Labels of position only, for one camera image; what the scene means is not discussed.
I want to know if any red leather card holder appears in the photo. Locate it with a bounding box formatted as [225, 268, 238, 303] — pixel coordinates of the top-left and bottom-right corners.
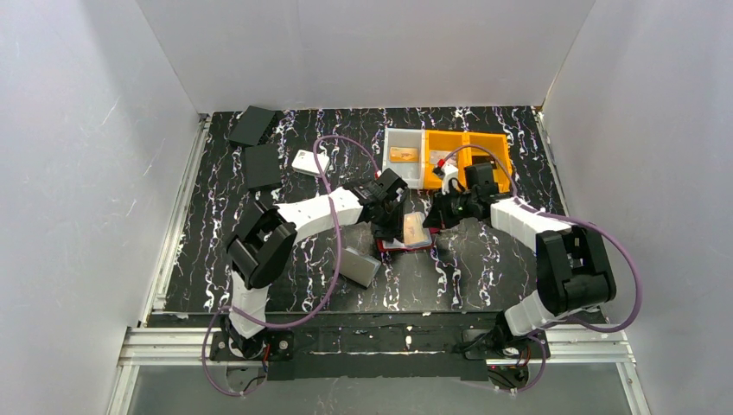
[376, 212, 438, 252]

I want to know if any orange credit card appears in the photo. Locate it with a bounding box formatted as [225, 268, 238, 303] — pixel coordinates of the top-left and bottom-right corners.
[389, 146, 420, 163]
[403, 212, 432, 249]

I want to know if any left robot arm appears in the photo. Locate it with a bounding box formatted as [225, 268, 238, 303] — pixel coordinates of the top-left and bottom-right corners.
[221, 169, 436, 354]

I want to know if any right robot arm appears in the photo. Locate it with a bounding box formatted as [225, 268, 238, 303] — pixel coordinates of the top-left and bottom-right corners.
[431, 161, 616, 352]

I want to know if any silver metal card case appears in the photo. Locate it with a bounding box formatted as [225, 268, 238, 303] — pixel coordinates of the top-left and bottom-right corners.
[339, 247, 381, 289]

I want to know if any orange credit card in bin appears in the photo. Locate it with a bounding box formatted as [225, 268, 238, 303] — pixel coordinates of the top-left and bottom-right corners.
[389, 146, 420, 163]

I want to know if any silver VIP credit card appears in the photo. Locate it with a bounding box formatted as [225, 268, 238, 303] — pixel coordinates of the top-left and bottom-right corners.
[428, 150, 457, 166]

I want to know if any white plastic bin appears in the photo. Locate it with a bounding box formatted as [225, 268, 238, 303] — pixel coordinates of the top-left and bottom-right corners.
[382, 127, 425, 189]

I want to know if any yellow middle plastic bin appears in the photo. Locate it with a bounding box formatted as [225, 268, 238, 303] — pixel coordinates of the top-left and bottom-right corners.
[421, 130, 471, 190]

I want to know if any white square device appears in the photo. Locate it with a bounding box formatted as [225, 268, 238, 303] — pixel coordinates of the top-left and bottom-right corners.
[290, 150, 330, 176]

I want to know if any black box near device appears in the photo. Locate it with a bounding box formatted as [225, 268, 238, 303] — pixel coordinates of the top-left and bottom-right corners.
[244, 144, 282, 192]

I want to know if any black box far corner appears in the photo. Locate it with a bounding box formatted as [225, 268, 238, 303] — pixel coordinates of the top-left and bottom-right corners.
[228, 105, 283, 148]

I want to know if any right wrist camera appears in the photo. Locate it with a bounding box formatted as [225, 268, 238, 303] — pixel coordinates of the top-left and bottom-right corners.
[432, 159, 459, 195]

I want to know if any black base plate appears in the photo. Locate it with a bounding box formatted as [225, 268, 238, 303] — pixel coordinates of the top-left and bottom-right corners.
[207, 312, 551, 381]

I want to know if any aluminium frame rail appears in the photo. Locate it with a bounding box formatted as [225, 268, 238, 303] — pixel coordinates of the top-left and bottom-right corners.
[107, 323, 650, 414]

